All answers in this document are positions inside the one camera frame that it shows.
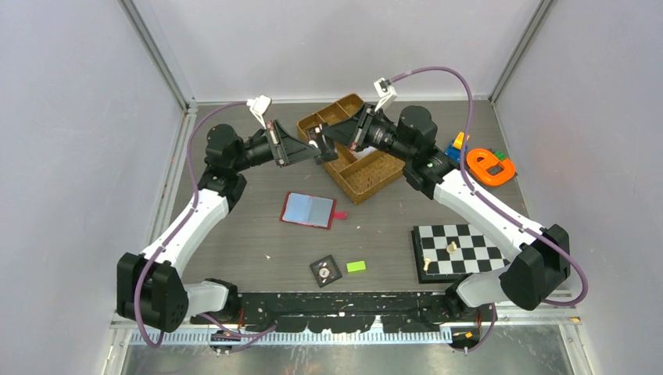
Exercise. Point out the yellow toy brick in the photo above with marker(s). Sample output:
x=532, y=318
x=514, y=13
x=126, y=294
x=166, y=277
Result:
x=460, y=142

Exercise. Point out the wooden chess piece upper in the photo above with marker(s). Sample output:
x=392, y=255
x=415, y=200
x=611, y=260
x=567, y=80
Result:
x=452, y=247

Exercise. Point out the poker chip in black case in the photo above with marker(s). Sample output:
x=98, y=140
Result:
x=325, y=271

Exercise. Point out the blue toy brick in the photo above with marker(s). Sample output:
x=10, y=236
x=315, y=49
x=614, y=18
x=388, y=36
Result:
x=454, y=154

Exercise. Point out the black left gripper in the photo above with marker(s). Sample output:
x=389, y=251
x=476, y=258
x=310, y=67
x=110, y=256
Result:
x=288, y=150

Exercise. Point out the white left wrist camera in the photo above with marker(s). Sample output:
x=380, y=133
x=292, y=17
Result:
x=258, y=107

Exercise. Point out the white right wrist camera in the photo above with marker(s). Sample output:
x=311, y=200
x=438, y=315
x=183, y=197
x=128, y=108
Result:
x=386, y=93

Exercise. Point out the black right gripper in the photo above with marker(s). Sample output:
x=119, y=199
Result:
x=342, y=133

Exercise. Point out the red leather card holder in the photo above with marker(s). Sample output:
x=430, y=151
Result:
x=310, y=211

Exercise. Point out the woven wicker divided tray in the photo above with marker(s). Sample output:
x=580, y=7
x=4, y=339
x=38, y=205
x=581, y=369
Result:
x=359, y=179

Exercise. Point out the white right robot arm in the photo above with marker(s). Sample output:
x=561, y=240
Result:
x=537, y=256

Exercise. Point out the green rectangular block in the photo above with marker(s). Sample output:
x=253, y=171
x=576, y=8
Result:
x=356, y=266

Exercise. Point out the black white chessboard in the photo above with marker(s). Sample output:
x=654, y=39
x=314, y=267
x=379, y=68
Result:
x=475, y=253

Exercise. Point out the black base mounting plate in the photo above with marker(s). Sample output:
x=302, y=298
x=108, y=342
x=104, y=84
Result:
x=345, y=312

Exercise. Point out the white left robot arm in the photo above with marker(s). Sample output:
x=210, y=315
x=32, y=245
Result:
x=149, y=287

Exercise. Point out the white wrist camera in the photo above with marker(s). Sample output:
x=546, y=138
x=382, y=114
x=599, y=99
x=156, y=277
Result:
x=258, y=107
x=386, y=93

